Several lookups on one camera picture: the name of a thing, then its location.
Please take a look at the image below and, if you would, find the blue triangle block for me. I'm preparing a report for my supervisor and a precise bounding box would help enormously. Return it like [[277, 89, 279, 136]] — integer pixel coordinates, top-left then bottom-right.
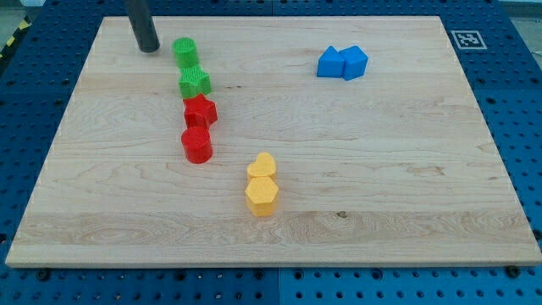
[[317, 46, 345, 78]]

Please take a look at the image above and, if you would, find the light wooden board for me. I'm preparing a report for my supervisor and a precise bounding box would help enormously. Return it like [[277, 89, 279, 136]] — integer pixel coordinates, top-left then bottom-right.
[[6, 17, 541, 269]]

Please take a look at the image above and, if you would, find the yellow hexagon block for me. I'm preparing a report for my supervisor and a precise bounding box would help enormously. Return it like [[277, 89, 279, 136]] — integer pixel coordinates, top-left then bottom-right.
[[245, 177, 279, 217]]

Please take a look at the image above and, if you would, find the black bolt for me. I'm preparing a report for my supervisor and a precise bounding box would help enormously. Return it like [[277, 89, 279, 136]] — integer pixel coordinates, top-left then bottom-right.
[[505, 265, 521, 279], [36, 269, 51, 281]]

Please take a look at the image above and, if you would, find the blue cube block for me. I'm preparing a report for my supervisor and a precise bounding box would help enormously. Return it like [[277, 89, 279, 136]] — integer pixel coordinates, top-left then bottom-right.
[[339, 46, 368, 80]]

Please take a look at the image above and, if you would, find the green star block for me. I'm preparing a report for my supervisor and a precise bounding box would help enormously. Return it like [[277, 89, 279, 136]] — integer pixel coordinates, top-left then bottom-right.
[[179, 64, 212, 98]]

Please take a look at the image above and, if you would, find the white fiducial marker tag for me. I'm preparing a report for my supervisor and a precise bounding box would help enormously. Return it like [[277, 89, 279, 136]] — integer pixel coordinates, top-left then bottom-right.
[[451, 30, 487, 50]]

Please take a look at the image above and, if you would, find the red star block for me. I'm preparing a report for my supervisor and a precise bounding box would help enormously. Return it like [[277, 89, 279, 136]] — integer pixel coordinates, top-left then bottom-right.
[[183, 94, 218, 129]]

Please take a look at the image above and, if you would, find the green cylinder block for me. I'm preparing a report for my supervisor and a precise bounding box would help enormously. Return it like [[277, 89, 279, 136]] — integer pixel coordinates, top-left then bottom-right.
[[172, 37, 199, 69]]

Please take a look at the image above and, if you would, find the black bolt front left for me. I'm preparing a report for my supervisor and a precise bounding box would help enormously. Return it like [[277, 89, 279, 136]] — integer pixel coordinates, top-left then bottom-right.
[[36, 269, 51, 281]]

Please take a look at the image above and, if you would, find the black bolt front right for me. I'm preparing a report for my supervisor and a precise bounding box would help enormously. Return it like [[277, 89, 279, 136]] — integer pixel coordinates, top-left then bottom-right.
[[505, 265, 521, 279]]

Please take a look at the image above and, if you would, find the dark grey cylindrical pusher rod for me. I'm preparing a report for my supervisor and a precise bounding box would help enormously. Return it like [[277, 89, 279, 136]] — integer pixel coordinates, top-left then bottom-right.
[[124, 0, 160, 53]]

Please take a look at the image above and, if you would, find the yellow heart block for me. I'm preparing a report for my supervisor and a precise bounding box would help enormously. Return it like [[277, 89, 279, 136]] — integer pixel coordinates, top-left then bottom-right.
[[246, 152, 277, 182]]

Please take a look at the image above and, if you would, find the red cylinder block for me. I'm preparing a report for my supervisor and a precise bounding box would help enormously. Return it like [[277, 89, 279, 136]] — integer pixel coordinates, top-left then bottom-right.
[[180, 126, 213, 164]]

